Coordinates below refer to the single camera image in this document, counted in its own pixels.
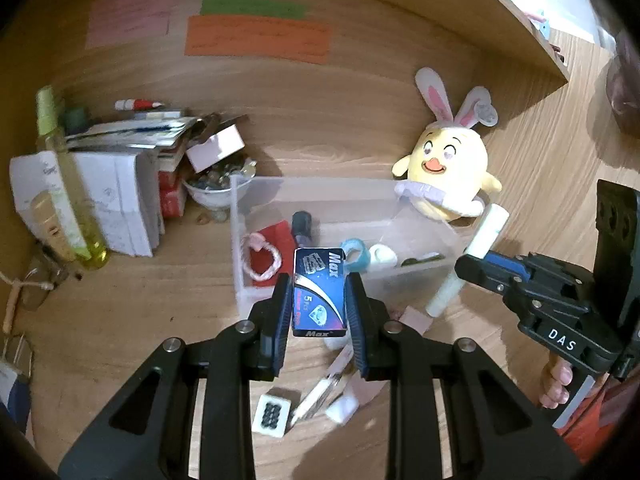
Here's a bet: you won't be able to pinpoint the small white cardboard box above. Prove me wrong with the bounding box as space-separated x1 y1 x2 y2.
185 122 246 173

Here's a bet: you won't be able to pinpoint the red drawstring pouch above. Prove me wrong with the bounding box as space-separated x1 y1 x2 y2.
241 222 296 288

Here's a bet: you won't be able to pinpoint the stack of booklets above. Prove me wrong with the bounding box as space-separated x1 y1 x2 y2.
62 109 203 161

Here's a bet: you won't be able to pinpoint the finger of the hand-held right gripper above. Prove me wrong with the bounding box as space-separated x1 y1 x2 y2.
487 251 551 281
454 255 531 306

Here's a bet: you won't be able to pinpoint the white tape roll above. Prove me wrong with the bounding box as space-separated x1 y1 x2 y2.
369 243 398 267

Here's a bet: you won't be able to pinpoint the white stick tube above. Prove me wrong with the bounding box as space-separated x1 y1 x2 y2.
425 204 511 317

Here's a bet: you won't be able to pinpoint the red white glue pen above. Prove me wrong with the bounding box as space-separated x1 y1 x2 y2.
114 98 165 112

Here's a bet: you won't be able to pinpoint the small green jar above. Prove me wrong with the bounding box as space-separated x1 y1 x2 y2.
62 105 88 136

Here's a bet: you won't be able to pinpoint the small blue pink toy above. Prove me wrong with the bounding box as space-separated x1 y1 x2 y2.
527 10 551 36

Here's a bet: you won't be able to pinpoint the wooden desk hutch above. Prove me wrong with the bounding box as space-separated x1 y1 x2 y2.
0 0 640 480

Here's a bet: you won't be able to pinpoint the wooden stick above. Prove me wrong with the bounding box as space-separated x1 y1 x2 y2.
1 280 22 335

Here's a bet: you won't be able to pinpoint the eyeglasses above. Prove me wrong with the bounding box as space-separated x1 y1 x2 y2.
20 252 71 311

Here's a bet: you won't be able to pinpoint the person's red clothing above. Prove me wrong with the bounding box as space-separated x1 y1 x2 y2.
560 375 631 466

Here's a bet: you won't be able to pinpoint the white mahjong tile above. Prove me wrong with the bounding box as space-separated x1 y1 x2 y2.
252 392 292 438

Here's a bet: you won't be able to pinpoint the white blue packet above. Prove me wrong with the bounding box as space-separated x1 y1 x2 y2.
0 360 32 431

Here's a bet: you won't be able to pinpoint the clear plastic storage box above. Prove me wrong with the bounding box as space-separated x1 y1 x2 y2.
229 174 478 318

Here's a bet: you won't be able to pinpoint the dark green glass bottle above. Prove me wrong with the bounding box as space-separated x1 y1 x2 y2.
400 252 446 268

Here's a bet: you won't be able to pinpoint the green paper note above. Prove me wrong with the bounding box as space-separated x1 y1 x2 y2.
199 0 310 21

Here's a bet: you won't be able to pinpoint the teal tape roll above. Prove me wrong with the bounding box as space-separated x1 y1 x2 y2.
341 238 372 273

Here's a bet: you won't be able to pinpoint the yellow-green spray bottle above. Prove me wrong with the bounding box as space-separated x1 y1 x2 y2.
35 85 110 271

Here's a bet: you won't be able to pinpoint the red book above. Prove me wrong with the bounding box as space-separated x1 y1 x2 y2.
159 160 190 220

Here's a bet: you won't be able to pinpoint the dark maroon bag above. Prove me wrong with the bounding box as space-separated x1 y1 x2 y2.
606 35 640 131

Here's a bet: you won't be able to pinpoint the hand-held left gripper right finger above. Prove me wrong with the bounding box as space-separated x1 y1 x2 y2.
345 271 583 480

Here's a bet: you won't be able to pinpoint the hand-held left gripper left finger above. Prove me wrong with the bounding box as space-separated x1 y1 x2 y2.
57 272 295 480

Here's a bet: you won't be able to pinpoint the yellow chick plush toy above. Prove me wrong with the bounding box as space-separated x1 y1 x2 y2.
391 66 503 223

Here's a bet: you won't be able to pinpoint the orange paper note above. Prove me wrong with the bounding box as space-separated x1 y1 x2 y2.
184 15 333 66

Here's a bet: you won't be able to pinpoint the pink paper note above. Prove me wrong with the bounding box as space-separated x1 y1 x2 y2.
85 0 173 51

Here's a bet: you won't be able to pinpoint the white sachet packet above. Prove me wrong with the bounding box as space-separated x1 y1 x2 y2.
9 152 81 263

